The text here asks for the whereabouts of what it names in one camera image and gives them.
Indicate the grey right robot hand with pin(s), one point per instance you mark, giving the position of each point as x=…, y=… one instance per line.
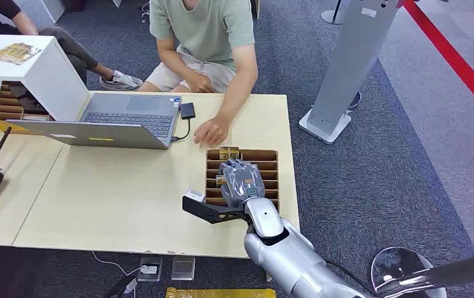
x=243, y=181

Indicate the gold card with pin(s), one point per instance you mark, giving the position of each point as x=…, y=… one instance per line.
x=220, y=180
x=229, y=152

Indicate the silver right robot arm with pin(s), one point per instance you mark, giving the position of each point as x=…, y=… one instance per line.
x=286, y=255

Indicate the brown slotted card organizer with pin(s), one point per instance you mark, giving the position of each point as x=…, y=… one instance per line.
x=9, y=107
x=270, y=164

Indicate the gold card in organizer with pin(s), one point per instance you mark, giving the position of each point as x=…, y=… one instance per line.
x=229, y=152

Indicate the person's left hand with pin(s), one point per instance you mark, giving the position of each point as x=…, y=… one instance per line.
x=212, y=130

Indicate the person's hand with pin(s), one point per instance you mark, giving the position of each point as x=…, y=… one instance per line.
x=212, y=130
x=200, y=83

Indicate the person's right hand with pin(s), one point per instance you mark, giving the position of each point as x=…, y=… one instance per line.
x=200, y=83

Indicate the person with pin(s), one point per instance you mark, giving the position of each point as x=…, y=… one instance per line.
x=208, y=33
x=68, y=49

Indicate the black usb adapter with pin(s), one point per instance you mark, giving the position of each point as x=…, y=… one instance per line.
x=187, y=110

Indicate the metal floor socket plate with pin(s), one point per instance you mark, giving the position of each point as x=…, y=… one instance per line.
x=183, y=268

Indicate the yellow flat box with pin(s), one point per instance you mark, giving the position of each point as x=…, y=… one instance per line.
x=220, y=293

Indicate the floor socket with white plug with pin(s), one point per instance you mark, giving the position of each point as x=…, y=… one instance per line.
x=150, y=269

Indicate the grey open laptop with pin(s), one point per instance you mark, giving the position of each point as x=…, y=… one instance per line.
x=130, y=119

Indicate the round stanchion base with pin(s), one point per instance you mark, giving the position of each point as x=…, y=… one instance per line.
x=332, y=16
x=356, y=100

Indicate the grey kiosk stand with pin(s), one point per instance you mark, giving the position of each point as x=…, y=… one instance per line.
x=352, y=61

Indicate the white box shelf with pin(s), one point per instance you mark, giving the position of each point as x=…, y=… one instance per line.
x=48, y=78

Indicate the red barrier belt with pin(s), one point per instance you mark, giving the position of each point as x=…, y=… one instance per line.
x=455, y=61

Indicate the stack of gold cards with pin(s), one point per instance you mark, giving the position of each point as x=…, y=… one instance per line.
x=15, y=53

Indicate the pale wrist camera, black bracket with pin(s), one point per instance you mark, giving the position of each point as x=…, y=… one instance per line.
x=210, y=209

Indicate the chrome stanchion post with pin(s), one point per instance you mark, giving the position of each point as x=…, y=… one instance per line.
x=418, y=275

